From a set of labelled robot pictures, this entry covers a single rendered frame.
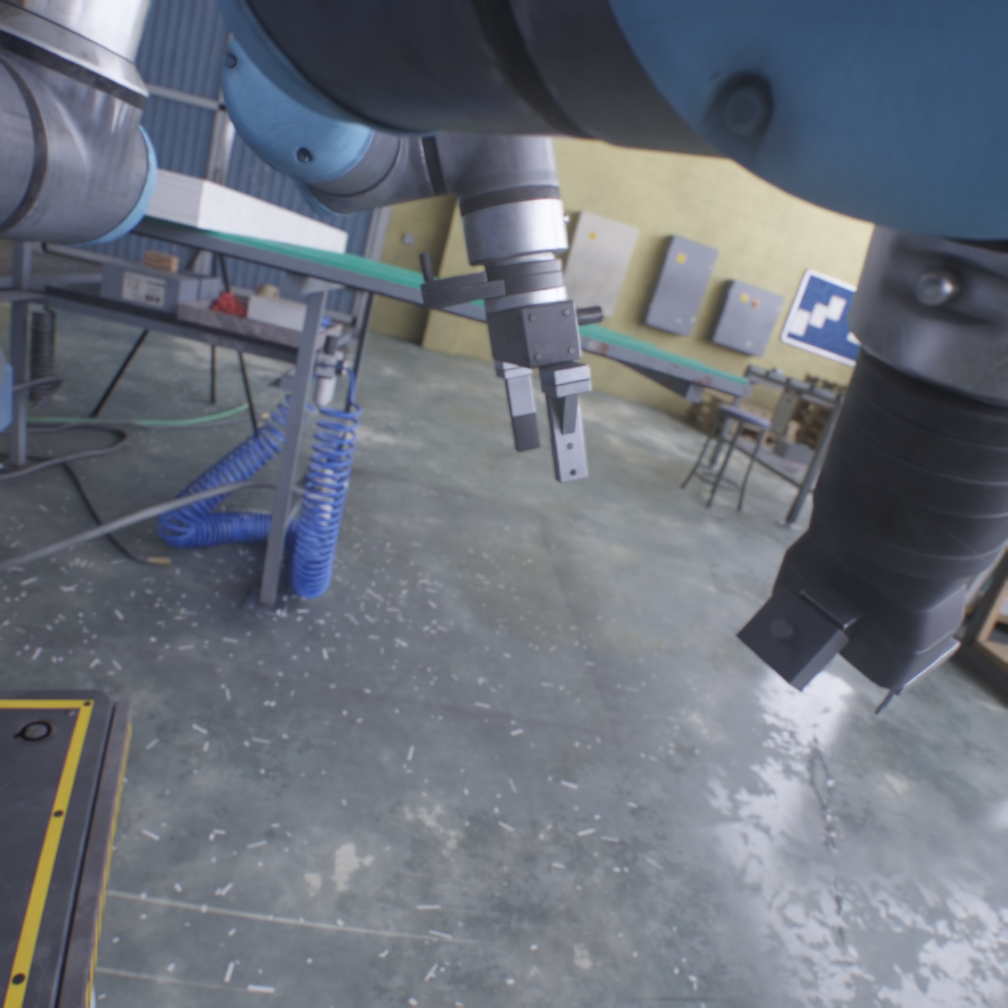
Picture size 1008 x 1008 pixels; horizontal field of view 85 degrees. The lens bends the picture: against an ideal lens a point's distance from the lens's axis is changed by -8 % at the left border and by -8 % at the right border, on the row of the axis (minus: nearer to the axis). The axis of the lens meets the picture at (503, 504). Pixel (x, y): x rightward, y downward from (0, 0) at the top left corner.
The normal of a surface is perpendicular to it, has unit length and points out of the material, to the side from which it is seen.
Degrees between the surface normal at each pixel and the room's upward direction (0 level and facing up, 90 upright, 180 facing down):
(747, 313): 90
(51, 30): 51
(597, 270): 90
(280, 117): 94
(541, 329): 84
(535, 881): 0
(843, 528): 113
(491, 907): 0
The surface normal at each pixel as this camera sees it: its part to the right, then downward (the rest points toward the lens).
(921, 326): -0.88, 0.33
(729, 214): 0.09, 0.36
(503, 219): -0.25, 0.36
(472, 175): -0.60, 0.36
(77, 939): 0.27, -0.91
